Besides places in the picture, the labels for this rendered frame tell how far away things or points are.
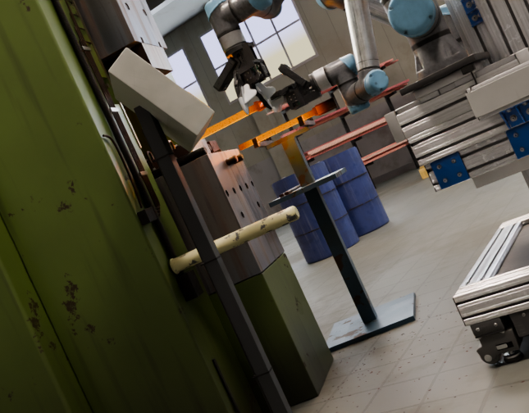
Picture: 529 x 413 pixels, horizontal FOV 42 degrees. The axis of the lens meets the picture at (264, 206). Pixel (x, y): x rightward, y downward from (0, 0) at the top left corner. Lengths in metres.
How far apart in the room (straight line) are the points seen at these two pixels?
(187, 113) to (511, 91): 0.82
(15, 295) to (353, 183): 4.33
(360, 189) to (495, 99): 4.44
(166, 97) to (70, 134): 0.52
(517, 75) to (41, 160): 1.43
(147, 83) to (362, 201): 4.56
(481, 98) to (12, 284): 1.50
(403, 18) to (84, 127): 1.01
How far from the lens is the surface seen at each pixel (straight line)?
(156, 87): 1.84
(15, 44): 2.36
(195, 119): 1.82
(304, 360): 2.47
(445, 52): 2.03
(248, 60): 2.07
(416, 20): 1.90
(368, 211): 6.26
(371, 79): 2.27
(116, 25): 2.50
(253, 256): 2.39
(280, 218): 2.10
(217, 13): 2.09
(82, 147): 2.25
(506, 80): 1.87
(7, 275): 2.34
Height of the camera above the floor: 0.71
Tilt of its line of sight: 1 degrees down
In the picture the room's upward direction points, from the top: 25 degrees counter-clockwise
